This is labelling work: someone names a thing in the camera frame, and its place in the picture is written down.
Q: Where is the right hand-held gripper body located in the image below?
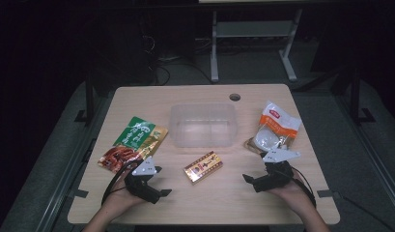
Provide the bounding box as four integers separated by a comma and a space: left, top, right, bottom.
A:
253, 148, 301, 193

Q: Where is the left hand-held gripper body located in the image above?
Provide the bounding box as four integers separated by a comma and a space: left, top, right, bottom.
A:
124, 156, 161, 205

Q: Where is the person's right hand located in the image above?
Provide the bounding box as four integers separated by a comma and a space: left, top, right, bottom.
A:
268, 168, 313, 215

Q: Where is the person's left hand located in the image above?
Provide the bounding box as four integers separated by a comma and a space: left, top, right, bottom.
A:
101, 169, 147, 215

